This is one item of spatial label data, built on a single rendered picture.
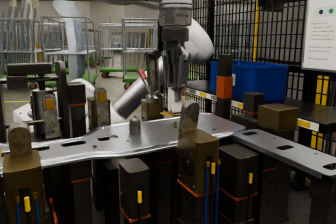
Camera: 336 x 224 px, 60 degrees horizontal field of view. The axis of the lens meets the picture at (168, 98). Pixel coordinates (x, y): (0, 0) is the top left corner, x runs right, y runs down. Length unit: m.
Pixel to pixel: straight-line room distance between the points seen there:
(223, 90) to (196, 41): 0.30
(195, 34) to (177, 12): 0.54
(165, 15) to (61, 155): 0.43
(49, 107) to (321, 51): 0.90
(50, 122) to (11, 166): 0.33
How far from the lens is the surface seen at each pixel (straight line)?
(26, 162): 0.57
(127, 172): 0.61
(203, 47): 1.32
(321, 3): 1.17
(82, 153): 0.70
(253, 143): 0.76
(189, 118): 0.66
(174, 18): 0.78
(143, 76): 1.03
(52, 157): 0.70
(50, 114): 0.87
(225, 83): 1.11
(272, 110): 0.88
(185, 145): 0.65
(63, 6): 7.30
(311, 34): 1.18
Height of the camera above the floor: 1.25
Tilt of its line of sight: 11 degrees down
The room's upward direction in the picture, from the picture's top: straight up
